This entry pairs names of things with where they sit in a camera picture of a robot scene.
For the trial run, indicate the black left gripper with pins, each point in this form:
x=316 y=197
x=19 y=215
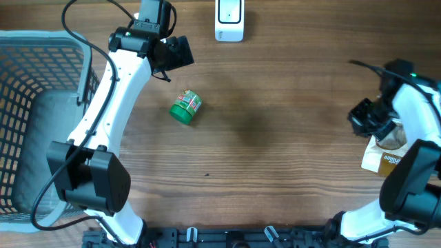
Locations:
x=180 y=56

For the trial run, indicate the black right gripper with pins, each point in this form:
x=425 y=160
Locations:
x=355 y=116

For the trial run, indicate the brown snack pouch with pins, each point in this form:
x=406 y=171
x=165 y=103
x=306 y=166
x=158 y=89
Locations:
x=381 y=157

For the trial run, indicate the green lid jar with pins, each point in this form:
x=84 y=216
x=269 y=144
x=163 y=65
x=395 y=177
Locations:
x=186 y=106

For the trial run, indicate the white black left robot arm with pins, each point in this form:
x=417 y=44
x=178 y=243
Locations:
x=86 y=170

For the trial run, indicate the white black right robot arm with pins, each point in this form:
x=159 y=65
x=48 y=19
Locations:
x=407 y=201

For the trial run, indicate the white barcode scanner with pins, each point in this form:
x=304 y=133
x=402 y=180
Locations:
x=229 y=20

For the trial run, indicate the grey plastic basket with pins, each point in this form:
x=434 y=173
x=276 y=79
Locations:
x=47 y=84

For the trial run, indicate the black mounting rail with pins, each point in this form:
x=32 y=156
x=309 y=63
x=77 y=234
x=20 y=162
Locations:
x=253 y=238

